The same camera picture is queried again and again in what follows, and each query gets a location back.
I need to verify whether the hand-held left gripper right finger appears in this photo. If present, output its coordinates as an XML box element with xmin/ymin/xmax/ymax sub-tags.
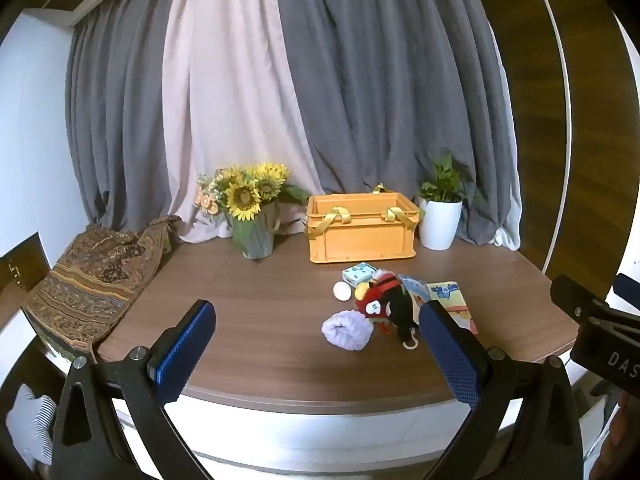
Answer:
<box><xmin>418</xmin><ymin>300</ymin><xmax>587</xmax><ymax>480</ymax></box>

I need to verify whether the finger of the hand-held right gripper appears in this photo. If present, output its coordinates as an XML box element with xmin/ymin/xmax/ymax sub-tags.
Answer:
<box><xmin>550</xmin><ymin>274</ymin><xmax>610</xmax><ymax>324</ymax></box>

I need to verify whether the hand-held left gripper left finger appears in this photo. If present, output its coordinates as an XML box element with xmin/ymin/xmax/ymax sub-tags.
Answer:
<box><xmin>50</xmin><ymin>299</ymin><xmax>218</xmax><ymax>480</ymax></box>

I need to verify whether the colourful cloth book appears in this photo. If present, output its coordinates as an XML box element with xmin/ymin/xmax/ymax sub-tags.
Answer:
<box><xmin>398</xmin><ymin>274</ymin><xmax>479</xmax><ymax>336</ymax></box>

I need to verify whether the red plush toy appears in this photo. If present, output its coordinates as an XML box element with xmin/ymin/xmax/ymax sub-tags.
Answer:
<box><xmin>352</xmin><ymin>269</ymin><xmax>402</xmax><ymax>335</ymax></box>

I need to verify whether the lavender terry wristband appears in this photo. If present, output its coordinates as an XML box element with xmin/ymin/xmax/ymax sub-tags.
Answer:
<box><xmin>321</xmin><ymin>310</ymin><xmax>375</xmax><ymax>350</ymax></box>

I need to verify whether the orange plastic crate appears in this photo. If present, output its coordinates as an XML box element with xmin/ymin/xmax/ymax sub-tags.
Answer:
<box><xmin>305</xmin><ymin>183</ymin><xmax>420</xmax><ymax>264</ymax></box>

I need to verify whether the person's right forearm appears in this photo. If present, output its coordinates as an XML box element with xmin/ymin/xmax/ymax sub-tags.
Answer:
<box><xmin>592</xmin><ymin>391</ymin><xmax>640</xmax><ymax>480</ymax></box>

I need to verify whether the brown patterned cloth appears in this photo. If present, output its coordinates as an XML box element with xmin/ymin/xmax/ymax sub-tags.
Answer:
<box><xmin>22</xmin><ymin>215</ymin><xmax>182</xmax><ymax>366</ymax></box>

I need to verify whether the small teal box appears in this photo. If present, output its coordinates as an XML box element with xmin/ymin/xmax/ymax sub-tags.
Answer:
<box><xmin>342</xmin><ymin>263</ymin><xmax>377</xmax><ymax>289</ymax></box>

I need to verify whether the grey-green ribbed vase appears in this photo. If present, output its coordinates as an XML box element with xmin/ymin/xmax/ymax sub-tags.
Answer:
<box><xmin>231</xmin><ymin>205</ymin><xmax>277</xmax><ymax>260</ymax></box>

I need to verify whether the potted plant in white pot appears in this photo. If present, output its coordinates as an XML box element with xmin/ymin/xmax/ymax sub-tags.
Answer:
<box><xmin>414</xmin><ymin>152</ymin><xmax>472</xmax><ymax>251</ymax></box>

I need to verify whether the sunflower bouquet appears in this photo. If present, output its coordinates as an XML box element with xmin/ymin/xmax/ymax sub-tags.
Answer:
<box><xmin>195</xmin><ymin>161</ymin><xmax>311</xmax><ymax>256</ymax></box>

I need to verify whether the white striped cloth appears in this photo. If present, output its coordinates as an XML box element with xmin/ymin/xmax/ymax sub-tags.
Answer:
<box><xmin>5</xmin><ymin>382</ymin><xmax>59</xmax><ymax>473</ymax></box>

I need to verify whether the white cabinet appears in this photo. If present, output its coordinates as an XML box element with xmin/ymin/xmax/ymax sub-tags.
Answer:
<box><xmin>0</xmin><ymin>10</ymin><xmax>92</xmax><ymax>321</ymax></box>

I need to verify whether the grey curtain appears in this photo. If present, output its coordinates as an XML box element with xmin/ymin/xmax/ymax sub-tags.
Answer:
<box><xmin>65</xmin><ymin>0</ymin><xmax>197</xmax><ymax>228</ymax></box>
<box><xmin>272</xmin><ymin>0</ymin><xmax>521</xmax><ymax>252</ymax></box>

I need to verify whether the pale pink curtain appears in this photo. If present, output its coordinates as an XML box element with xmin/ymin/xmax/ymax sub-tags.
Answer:
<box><xmin>161</xmin><ymin>0</ymin><xmax>332</xmax><ymax>244</ymax></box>

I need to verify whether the black plush keychain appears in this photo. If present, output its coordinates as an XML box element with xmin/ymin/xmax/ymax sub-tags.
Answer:
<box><xmin>387</xmin><ymin>285</ymin><xmax>422</xmax><ymax>350</ymax></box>

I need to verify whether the white ring hoop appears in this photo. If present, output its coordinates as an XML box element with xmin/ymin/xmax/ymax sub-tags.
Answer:
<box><xmin>524</xmin><ymin>0</ymin><xmax>572</xmax><ymax>276</ymax></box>

